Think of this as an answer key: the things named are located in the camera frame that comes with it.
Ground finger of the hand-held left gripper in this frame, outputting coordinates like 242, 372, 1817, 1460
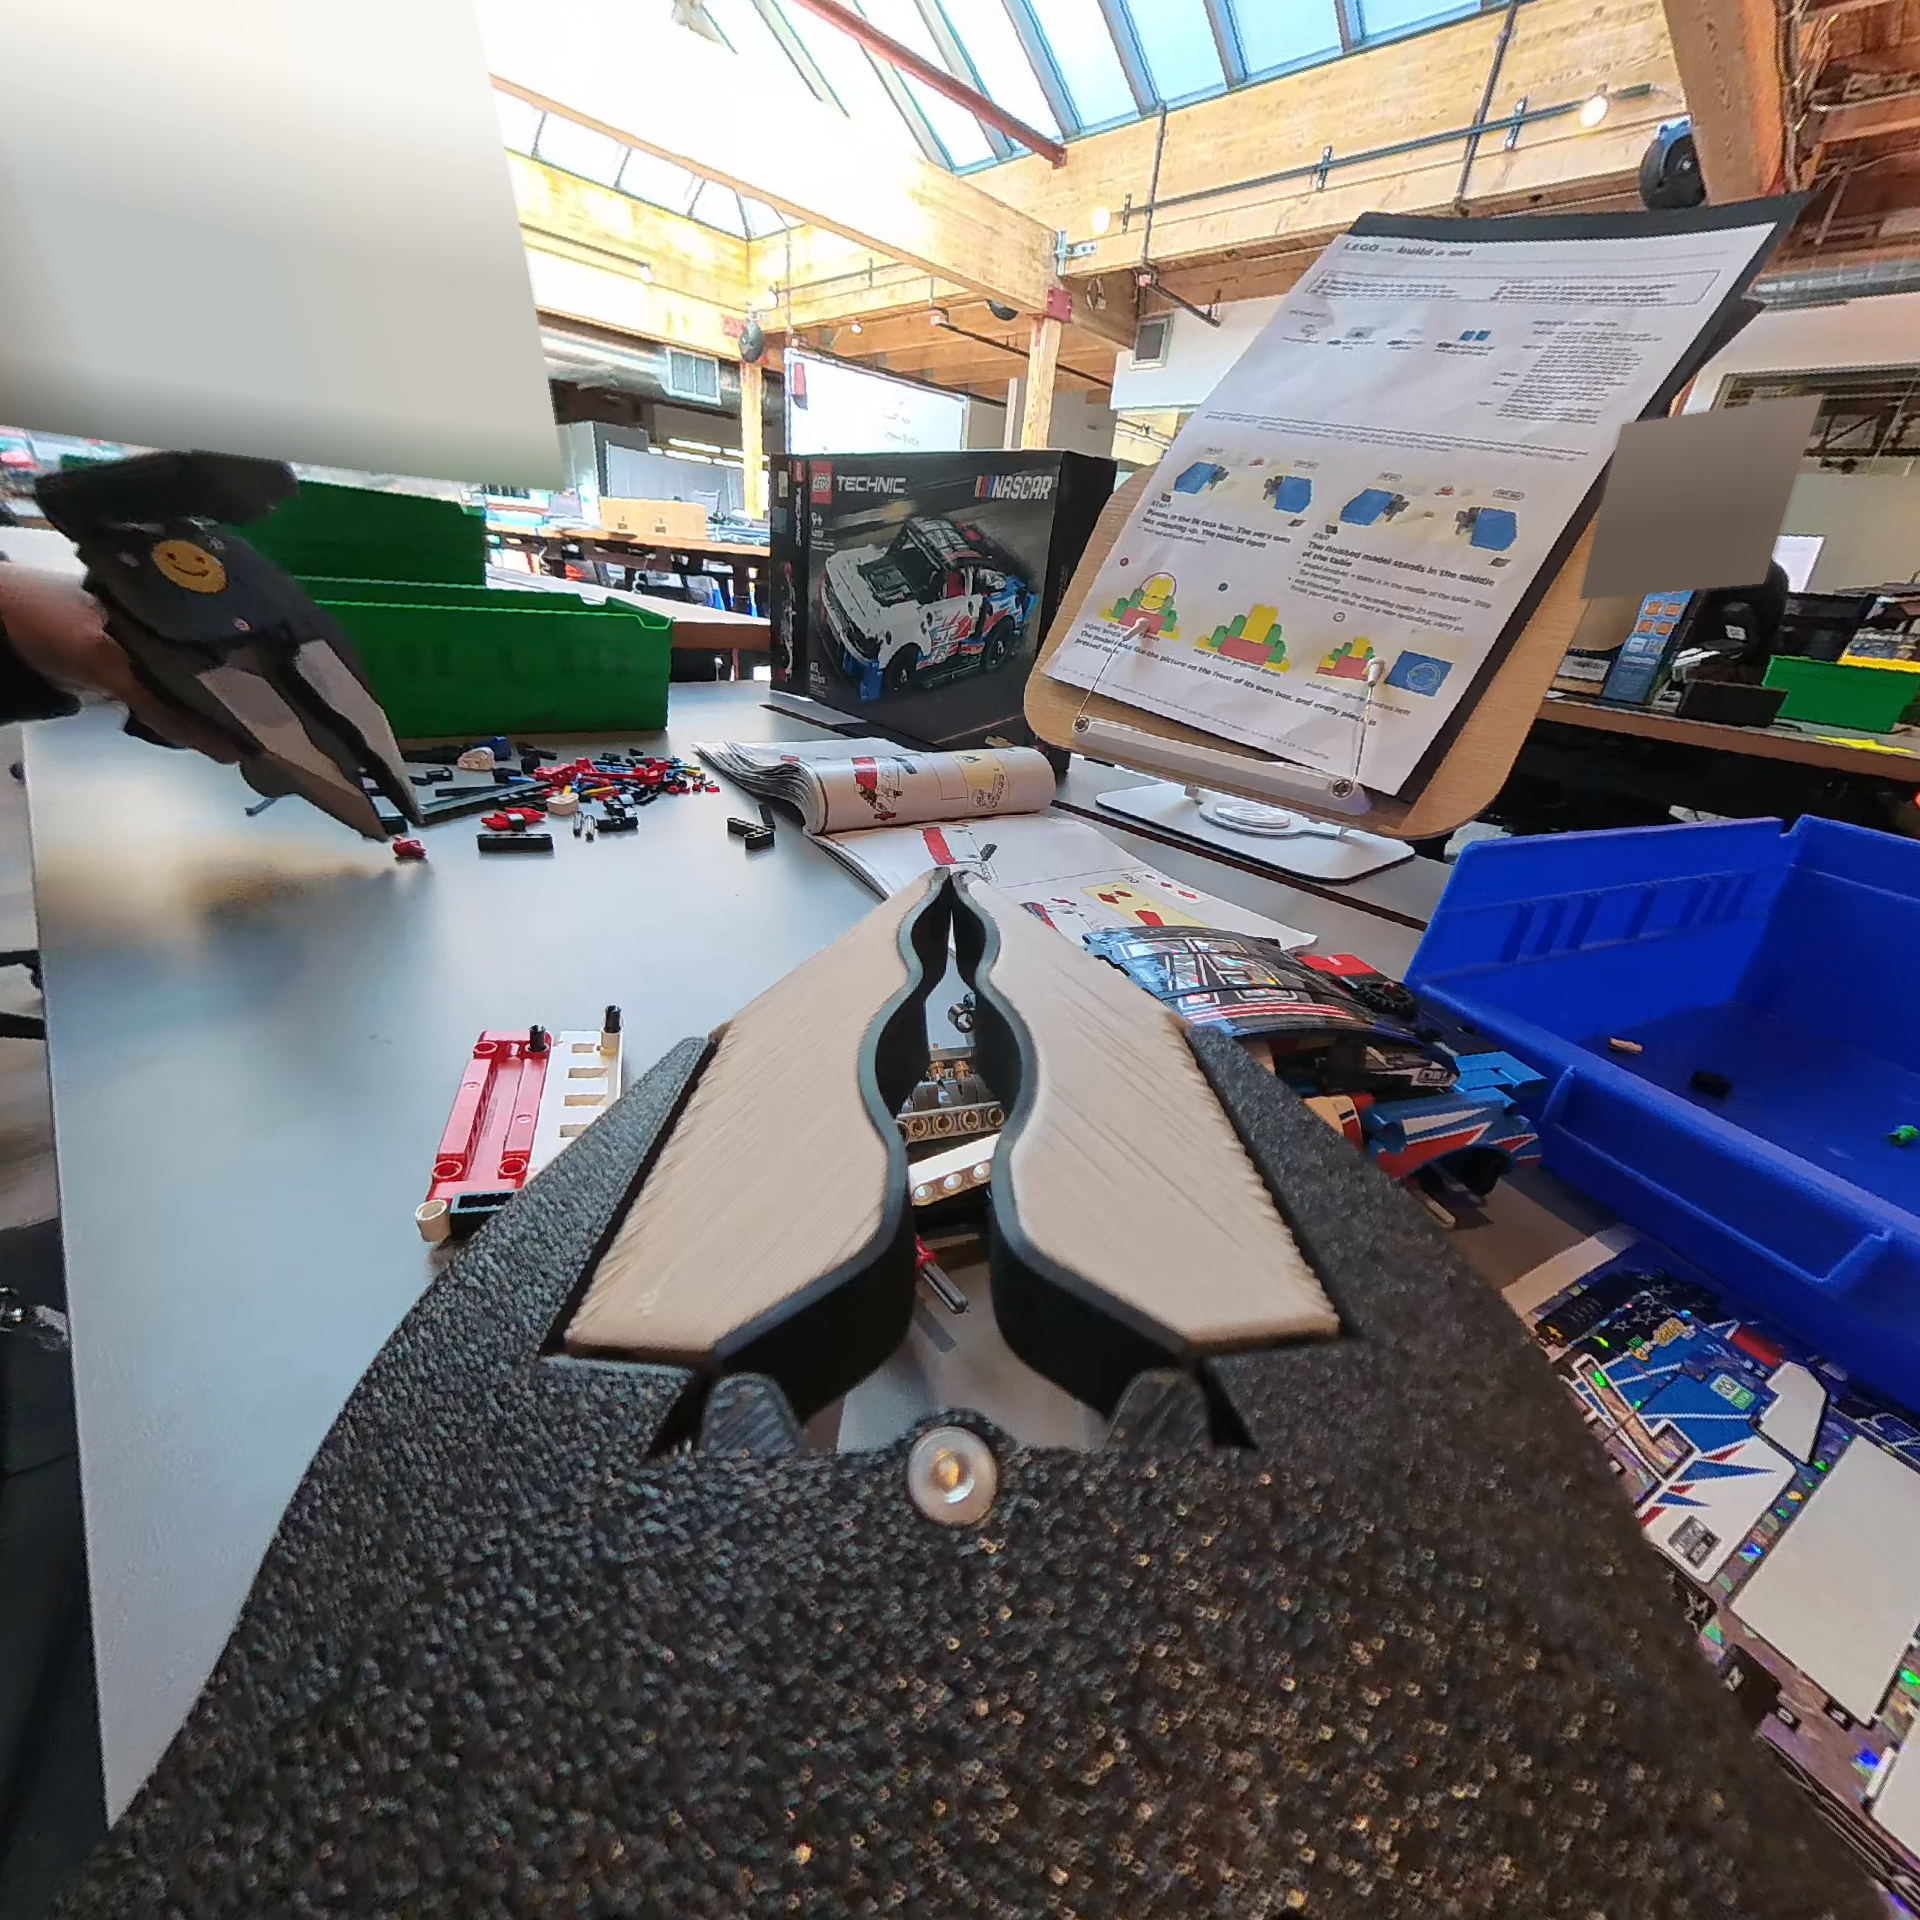
195, 644, 398, 846
297, 627, 428, 827

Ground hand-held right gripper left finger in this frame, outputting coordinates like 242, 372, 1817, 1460
565, 866, 958, 1425

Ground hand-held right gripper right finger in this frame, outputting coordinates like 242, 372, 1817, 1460
958, 870, 1345, 1425

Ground toy brick race car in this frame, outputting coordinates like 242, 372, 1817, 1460
891, 921, 1548, 1315

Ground pile of brick pieces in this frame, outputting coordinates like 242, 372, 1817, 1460
398, 735, 782, 865

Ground red and white brick panel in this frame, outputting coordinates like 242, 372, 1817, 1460
417, 1005, 628, 1243

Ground grey desk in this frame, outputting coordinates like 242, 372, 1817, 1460
23, 682, 1652, 1818

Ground person's left hand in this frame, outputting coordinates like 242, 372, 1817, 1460
0, 563, 249, 761

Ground green plastic bin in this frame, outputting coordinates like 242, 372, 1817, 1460
292, 577, 676, 741
1762, 654, 1920, 735
223, 481, 491, 589

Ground open instruction booklet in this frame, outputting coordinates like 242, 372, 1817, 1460
697, 738, 1277, 963

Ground blue plastic bin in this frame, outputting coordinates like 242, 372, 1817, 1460
1407, 814, 1920, 1420

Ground black toy set box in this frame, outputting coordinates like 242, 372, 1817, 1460
769, 450, 1119, 751

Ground shiny sticker sheet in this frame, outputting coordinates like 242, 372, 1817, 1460
1529, 1229, 1920, 1877

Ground whiteboard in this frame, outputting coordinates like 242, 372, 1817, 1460
783, 347, 970, 460

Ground blue printed box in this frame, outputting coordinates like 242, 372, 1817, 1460
1598, 589, 1695, 706

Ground printed instruction sheet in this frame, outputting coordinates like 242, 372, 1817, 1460
1045, 223, 1778, 797

